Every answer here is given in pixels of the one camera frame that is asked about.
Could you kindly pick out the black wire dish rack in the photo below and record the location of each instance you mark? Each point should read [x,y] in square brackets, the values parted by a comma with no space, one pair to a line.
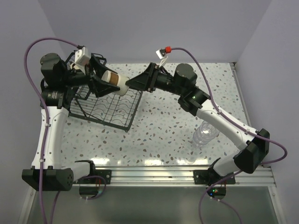
[101,102]

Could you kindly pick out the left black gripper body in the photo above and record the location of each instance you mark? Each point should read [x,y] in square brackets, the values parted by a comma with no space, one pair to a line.
[90,72]

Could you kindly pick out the beige cup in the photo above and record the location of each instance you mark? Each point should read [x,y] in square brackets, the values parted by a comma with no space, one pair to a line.
[116,80]

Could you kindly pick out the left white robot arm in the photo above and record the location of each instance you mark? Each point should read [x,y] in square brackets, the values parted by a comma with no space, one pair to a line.
[58,88]

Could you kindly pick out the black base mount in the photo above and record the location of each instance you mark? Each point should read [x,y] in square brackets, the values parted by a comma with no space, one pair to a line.
[102,175]
[207,177]

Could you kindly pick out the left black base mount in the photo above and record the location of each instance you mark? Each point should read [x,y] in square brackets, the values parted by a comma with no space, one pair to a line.
[102,175]

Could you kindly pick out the aluminium mounting rail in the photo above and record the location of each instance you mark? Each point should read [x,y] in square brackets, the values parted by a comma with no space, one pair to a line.
[179,176]

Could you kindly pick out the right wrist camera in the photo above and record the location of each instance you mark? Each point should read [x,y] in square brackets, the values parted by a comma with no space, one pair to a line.
[162,55]

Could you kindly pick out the clear plastic cup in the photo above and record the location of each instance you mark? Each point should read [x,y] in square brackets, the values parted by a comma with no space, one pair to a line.
[197,141]
[202,136]
[208,130]

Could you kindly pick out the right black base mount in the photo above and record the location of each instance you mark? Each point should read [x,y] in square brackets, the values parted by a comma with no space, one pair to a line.
[207,177]

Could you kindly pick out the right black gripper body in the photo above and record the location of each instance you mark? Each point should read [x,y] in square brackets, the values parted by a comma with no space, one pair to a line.
[150,84]

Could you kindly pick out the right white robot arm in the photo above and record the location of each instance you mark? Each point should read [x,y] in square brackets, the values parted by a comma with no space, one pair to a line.
[252,144]

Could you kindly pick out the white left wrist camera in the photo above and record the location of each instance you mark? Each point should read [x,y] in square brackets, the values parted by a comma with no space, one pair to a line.
[82,57]

